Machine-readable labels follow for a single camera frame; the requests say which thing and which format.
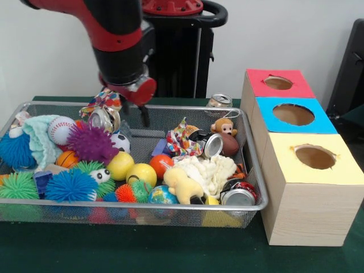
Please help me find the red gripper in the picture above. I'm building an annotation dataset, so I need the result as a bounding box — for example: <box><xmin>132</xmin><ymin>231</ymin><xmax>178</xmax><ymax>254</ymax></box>
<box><xmin>98</xmin><ymin>72</ymin><xmax>158</xmax><ymax>128</ymax></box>

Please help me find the colourful dotted cloth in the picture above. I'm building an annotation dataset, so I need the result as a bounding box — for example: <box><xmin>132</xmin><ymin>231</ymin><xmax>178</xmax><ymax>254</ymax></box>
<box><xmin>78</xmin><ymin>88</ymin><xmax>123</xmax><ymax>118</ymax></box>

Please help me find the white baseball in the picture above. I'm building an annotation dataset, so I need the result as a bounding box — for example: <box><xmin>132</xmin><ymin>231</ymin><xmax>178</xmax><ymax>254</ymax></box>
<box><xmin>47</xmin><ymin>115</ymin><xmax>76</xmax><ymax>146</ymax></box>

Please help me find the silver soda can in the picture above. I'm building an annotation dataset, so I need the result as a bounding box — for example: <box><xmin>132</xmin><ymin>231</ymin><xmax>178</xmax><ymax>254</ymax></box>
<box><xmin>206</xmin><ymin>93</ymin><xmax>233</xmax><ymax>109</ymax></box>

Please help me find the light teal cloth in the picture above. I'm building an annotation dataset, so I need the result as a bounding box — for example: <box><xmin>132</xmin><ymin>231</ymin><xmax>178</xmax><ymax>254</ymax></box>
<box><xmin>22</xmin><ymin>115</ymin><xmax>64</xmax><ymax>168</ymax></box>

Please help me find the blue stringy rubber ball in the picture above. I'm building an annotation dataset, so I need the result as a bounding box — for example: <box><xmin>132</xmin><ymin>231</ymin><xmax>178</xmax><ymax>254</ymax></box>
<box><xmin>44</xmin><ymin>168</ymin><xmax>99</xmax><ymax>203</ymax></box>

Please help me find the wooden box with three holes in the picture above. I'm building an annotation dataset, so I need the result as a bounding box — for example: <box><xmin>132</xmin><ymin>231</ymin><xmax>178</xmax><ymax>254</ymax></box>
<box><xmin>240</xmin><ymin>69</ymin><xmax>364</xmax><ymax>247</ymax></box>

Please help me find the small soccer ball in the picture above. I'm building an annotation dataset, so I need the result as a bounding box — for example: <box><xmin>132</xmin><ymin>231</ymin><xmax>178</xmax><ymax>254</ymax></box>
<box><xmin>109</xmin><ymin>133</ymin><xmax>131</xmax><ymax>154</ymax></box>

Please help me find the purple spiky ball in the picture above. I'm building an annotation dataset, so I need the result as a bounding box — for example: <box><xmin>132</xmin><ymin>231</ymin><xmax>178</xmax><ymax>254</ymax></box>
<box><xmin>67</xmin><ymin>122</ymin><xmax>120</xmax><ymax>166</ymax></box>

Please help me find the yellow plush animal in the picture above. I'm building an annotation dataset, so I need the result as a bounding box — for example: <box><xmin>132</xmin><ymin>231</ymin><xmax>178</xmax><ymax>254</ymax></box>
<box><xmin>163</xmin><ymin>167</ymin><xmax>205</xmax><ymax>205</ymax></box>

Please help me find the brown monkey plush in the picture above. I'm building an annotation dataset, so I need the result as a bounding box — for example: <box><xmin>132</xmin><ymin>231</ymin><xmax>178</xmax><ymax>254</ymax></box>
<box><xmin>210</xmin><ymin>118</ymin><xmax>239</xmax><ymax>137</ymax></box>

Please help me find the cream fluffy cloth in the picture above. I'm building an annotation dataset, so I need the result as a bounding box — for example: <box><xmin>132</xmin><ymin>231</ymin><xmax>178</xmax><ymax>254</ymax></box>
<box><xmin>173</xmin><ymin>155</ymin><xmax>237</xmax><ymax>200</ymax></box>

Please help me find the brown toy football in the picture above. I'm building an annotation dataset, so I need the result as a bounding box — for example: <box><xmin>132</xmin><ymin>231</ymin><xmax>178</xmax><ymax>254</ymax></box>
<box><xmin>218</xmin><ymin>133</ymin><xmax>239</xmax><ymax>156</ymax></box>

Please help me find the dark green tablecloth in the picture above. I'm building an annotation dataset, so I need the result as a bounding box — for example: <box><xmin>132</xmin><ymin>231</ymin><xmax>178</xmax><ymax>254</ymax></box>
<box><xmin>341</xmin><ymin>104</ymin><xmax>364</xmax><ymax>122</ymax></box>
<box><xmin>0</xmin><ymin>96</ymin><xmax>364</xmax><ymax>273</ymax></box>

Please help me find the silver wire mesh bin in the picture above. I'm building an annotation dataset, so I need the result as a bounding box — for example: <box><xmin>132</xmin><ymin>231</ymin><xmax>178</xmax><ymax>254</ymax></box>
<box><xmin>0</xmin><ymin>101</ymin><xmax>270</xmax><ymax>228</ymax></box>

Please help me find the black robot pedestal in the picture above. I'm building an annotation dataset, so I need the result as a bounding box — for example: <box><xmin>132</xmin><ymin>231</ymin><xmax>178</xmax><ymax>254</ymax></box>
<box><xmin>142</xmin><ymin>0</ymin><xmax>228</xmax><ymax>99</ymax></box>

